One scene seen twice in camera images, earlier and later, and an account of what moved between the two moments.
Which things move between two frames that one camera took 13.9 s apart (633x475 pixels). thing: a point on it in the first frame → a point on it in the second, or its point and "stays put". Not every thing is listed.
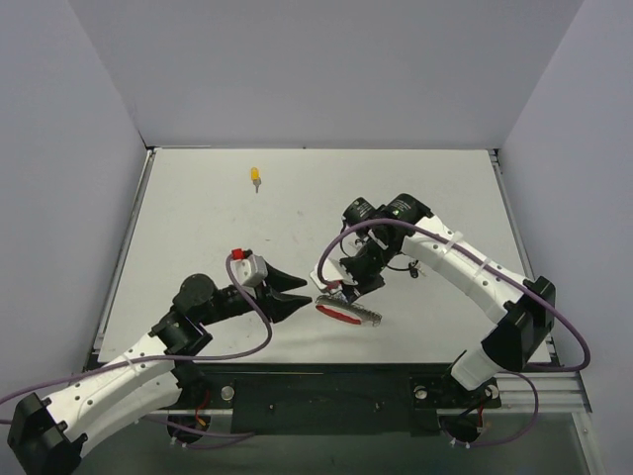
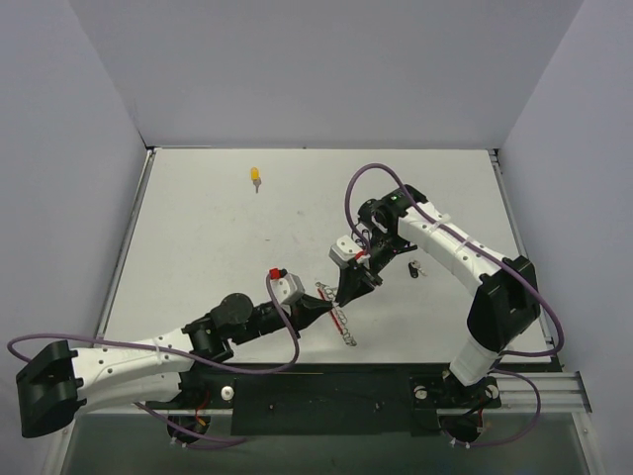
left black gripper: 267,298 → 298,314
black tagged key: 414,267 stays put
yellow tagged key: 255,177 stays put
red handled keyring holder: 351,313 → 329,293
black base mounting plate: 331,399 stays put
